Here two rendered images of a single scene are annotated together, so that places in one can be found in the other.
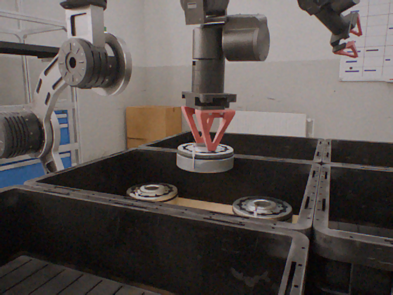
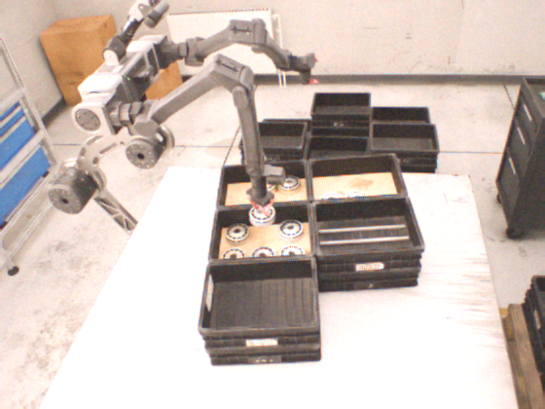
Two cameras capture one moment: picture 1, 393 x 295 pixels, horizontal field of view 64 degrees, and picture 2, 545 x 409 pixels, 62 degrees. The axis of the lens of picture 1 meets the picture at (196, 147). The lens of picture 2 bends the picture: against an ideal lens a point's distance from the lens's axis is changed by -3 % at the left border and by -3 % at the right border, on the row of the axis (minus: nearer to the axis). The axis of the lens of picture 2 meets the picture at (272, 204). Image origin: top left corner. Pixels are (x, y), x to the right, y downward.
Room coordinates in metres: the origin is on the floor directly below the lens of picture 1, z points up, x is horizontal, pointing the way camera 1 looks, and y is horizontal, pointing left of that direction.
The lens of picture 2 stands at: (-0.76, 0.36, 2.19)
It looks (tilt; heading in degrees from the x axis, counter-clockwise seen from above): 41 degrees down; 342
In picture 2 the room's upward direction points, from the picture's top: 7 degrees counter-clockwise
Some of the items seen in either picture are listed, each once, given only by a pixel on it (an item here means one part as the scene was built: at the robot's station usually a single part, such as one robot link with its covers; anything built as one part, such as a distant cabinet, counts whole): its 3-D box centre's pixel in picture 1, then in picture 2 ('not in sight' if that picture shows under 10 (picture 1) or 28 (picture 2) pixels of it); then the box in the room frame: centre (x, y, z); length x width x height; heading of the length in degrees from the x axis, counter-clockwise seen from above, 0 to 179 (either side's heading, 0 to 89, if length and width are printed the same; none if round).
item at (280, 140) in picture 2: not in sight; (276, 163); (1.61, -0.46, 0.37); 0.40 x 0.30 x 0.45; 57
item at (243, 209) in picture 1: (261, 207); (290, 228); (0.52, -0.11, 0.86); 0.10 x 0.10 x 0.01
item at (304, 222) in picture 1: (186, 178); (262, 233); (0.50, 0.02, 0.92); 0.40 x 0.30 x 0.02; 67
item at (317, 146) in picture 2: not in sight; (337, 170); (1.40, -0.80, 0.31); 0.40 x 0.30 x 0.34; 57
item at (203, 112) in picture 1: (209, 123); (263, 204); (0.56, -0.02, 1.00); 0.07 x 0.07 x 0.09; 22
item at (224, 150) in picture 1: (205, 149); (262, 212); (0.57, -0.02, 0.95); 0.10 x 0.10 x 0.01
